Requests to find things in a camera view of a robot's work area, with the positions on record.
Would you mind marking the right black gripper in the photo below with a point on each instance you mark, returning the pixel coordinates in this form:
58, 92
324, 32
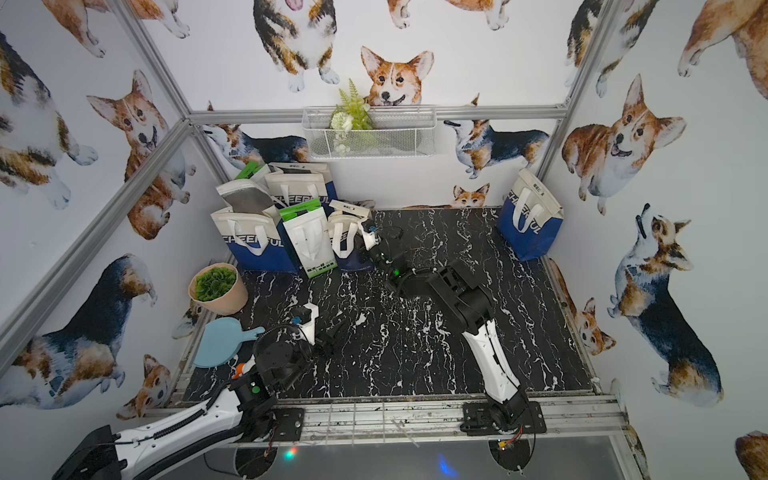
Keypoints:
380, 251

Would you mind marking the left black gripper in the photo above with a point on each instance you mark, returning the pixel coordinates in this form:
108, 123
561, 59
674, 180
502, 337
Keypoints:
327, 346

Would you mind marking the green white bag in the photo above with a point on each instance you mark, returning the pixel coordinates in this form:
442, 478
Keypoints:
253, 171
306, 226

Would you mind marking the blue white bag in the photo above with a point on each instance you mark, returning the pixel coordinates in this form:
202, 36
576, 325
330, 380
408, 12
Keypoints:
295, 183

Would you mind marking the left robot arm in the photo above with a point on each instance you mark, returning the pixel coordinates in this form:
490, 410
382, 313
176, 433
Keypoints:
242, 409

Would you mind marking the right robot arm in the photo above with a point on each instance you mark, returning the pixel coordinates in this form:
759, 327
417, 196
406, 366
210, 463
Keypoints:
467, 309

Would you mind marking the light blue cutting board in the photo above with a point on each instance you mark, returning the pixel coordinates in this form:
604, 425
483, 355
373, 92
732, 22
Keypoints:
221, 340

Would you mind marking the potted green plant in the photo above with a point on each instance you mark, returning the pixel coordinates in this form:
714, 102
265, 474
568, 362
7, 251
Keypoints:
219, 288

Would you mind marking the fern and white flower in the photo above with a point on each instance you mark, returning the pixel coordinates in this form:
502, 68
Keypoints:
351, 123

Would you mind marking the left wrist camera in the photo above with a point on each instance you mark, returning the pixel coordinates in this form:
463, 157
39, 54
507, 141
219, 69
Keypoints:
304, 317

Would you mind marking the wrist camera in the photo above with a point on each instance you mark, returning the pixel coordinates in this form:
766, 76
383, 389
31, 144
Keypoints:
369, 235
304, 317

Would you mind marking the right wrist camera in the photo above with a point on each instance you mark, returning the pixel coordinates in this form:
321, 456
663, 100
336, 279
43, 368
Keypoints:
369, 235

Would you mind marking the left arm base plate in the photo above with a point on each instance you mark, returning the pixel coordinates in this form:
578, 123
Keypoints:
281, 424

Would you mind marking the aluminium front rail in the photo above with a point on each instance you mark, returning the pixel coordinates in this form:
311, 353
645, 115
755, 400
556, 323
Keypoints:
429, 419

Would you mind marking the white wire basket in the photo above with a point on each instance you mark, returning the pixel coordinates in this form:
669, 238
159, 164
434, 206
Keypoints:
398, 132

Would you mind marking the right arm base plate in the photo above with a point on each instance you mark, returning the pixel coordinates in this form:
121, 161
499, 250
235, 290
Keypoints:
492, 419

